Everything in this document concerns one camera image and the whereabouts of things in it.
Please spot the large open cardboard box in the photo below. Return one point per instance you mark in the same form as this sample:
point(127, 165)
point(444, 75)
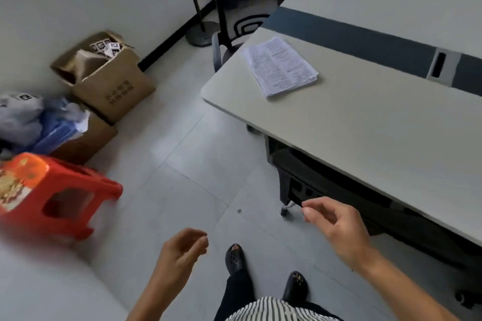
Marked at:
point(120, 91)

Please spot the person's black trousers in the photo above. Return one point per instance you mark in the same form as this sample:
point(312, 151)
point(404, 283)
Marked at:
point(235, 294)

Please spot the red plastic stool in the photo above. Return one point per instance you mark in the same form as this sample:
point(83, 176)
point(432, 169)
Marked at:
point(56, 185)

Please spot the black standing fan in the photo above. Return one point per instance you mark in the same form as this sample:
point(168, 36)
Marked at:
point(201, 33)

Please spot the person's left hand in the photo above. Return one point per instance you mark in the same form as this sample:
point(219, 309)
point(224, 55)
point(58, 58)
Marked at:
point(179, 260)

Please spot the blue white plastic bag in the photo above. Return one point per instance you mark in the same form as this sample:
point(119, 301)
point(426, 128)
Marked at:
point(37, 121)

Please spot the person's left black shoe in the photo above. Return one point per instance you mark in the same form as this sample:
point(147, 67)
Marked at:
point(235, 258)

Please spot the long white grey table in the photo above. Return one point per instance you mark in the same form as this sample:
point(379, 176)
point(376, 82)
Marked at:
point(357, 125)

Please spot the printed white paper stack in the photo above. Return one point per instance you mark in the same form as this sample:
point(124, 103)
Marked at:
point(280, 67)

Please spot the person's right forearm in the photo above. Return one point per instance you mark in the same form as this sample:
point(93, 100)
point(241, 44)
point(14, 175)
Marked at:
point(406, 290)

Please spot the black office chair grey frame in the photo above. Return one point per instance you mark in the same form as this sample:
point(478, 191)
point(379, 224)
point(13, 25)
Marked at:
point(218, 1)

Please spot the person's right hand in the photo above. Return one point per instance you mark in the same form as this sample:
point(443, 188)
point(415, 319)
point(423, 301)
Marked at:
point(344, 234)

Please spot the small cardboard box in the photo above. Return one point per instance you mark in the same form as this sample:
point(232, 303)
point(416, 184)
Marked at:
point(90, 144)

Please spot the white printed cube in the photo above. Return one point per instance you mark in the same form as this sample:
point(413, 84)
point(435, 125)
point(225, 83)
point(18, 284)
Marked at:
point(112, 49)
point(98, 47)

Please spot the person's black shoe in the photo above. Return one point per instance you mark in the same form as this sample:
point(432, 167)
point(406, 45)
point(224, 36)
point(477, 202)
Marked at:
point(295, 287)
point(235, 258)

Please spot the person's right black shoe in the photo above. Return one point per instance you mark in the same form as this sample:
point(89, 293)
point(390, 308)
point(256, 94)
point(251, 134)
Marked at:
point(295, 287)

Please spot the person's left forearm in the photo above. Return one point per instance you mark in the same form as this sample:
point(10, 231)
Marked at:
point(154, 303)

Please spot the person's striped shirt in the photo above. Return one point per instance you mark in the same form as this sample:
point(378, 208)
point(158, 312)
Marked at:
point(278, 311)

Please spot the chrome base mesh chair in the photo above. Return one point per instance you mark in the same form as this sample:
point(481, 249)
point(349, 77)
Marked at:
point(339, 189)

